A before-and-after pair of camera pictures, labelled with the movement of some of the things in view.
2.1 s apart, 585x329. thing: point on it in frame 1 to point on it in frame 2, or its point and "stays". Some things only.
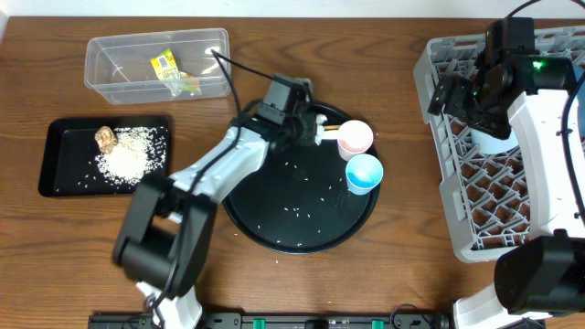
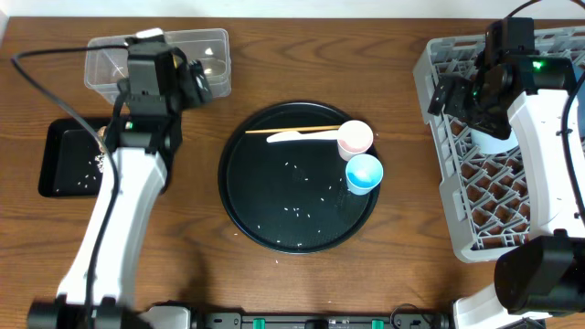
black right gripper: [441, 94] stays
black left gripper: [309, 126] to [196, 83]
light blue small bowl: [492, 145] stays
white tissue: [320, 120] to [149, 33]
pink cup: [354, 138] stays
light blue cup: [364, 173] stays
